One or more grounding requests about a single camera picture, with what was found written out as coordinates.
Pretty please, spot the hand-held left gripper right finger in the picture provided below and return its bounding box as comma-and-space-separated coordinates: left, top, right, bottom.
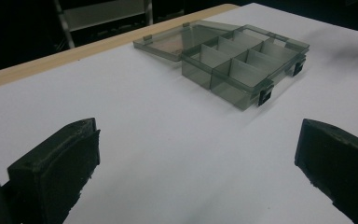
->
294, 118, 358, 224

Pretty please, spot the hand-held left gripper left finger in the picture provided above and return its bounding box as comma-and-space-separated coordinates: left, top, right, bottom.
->
7, 117, 102, 224

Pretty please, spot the clear grey compartment box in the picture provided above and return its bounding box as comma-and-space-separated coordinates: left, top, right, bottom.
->
132, 20, 310, 112

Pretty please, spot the metal stand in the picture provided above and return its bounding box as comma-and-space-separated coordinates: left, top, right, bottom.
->
53, 0, 154, 49

